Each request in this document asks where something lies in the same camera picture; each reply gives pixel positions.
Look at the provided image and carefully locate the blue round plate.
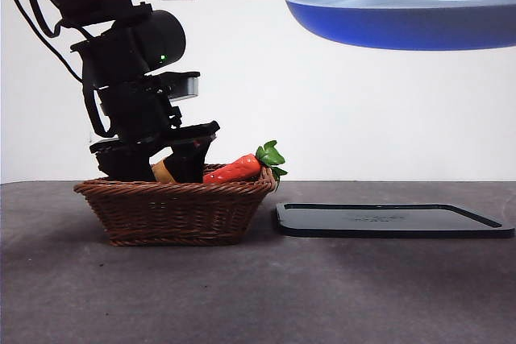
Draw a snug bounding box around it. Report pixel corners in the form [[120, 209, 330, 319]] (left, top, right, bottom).
[[284, 0, 516, 52]]

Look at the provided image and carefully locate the yellow-brown potato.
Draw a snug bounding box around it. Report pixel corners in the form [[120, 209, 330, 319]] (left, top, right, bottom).
[[151, 158, 178, 183]]

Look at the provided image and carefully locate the orange carrot with green leaves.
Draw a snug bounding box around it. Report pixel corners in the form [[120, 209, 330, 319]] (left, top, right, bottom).
[[202, 140, 289, 191]]

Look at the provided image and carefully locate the brown wicker basket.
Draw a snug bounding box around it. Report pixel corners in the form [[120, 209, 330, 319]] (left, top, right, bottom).
[[73, 163, 279, 247]]

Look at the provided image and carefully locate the black cutting board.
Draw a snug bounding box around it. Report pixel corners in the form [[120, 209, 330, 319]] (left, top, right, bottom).
[[276, 202, 516, 239]]

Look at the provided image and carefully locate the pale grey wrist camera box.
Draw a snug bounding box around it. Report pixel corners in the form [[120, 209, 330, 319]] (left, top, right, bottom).
[[145, 71, 202, 102]]

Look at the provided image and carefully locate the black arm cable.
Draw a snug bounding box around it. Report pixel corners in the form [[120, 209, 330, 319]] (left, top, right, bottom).
[[0, 0, 88, 85]]

